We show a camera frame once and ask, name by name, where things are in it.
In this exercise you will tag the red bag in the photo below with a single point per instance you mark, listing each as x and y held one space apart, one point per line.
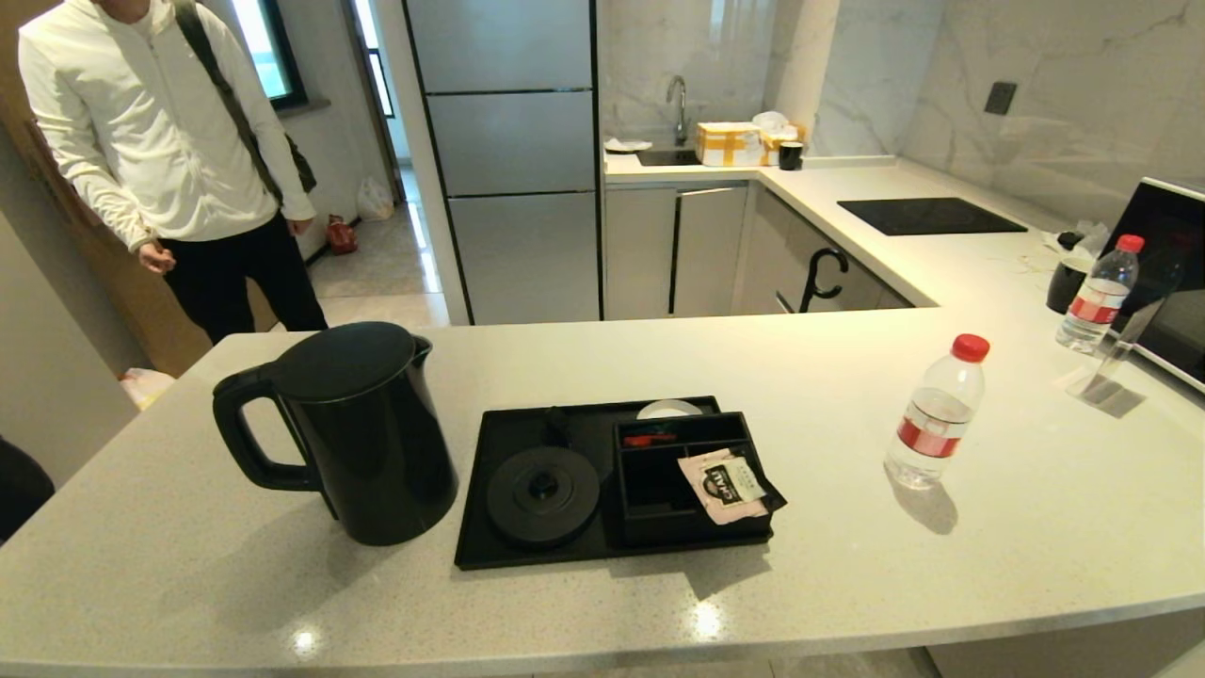
341 234

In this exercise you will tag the black compartment organizer box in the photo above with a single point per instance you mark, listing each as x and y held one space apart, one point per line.
659 490

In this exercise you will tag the black round kettle base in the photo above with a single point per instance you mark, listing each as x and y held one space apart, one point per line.
541 508

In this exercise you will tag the silver refrigerator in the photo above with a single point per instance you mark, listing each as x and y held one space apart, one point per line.
513 188

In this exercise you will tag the small black cup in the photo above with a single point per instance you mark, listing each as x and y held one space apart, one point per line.
791 155

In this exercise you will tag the black microwave oven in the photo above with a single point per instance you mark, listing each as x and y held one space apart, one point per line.
1177 282

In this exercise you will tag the person in white jacket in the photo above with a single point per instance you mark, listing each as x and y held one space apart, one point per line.
169 141

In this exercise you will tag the dark framed window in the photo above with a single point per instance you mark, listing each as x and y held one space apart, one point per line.
268 47

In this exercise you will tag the black rectangular serving tray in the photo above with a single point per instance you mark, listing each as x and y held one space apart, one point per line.
508 556

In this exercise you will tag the small yellow white box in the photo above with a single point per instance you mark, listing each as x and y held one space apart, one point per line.
774 148

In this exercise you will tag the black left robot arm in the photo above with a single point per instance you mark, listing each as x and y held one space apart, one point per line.
19 488

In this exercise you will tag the crumpled white orange plastic bag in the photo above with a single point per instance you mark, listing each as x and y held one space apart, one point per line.
146 386

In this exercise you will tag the pink tea bag sachet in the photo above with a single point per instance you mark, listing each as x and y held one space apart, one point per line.
725 485

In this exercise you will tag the black induction cooktop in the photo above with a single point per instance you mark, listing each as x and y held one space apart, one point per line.
927 217

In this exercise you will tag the white base cabinet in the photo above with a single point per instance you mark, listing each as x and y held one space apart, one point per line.
706 250

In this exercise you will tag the large black mug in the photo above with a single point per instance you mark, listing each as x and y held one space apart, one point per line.
1067 285

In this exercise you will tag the black curved faucet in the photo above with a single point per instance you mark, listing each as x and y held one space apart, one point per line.
808 282

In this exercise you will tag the chrome sink faucet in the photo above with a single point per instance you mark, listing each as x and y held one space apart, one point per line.
680 99

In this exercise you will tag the dark green shoulder bag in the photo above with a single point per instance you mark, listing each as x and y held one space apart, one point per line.
299 169

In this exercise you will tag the yellow white striped box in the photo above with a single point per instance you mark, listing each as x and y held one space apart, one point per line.
727 145

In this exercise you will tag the black electric kettle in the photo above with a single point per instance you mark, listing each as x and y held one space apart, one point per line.
377 443

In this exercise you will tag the water bottle with dark liquid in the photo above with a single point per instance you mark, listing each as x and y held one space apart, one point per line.
932 424

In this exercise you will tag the white round coaster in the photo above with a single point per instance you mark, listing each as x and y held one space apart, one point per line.
669 409

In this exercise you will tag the clear acrylic sign holder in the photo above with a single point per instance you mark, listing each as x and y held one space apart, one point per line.
1116 363

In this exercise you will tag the clear water bottle red cap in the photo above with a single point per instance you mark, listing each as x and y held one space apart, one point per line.
1097 301

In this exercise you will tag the red sachet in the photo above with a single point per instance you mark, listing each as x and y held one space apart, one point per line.
648 439

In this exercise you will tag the dark wall socket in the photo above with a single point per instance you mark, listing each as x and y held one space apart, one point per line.
1001 97

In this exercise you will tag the white plate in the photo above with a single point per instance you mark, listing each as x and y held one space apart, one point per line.
627 145

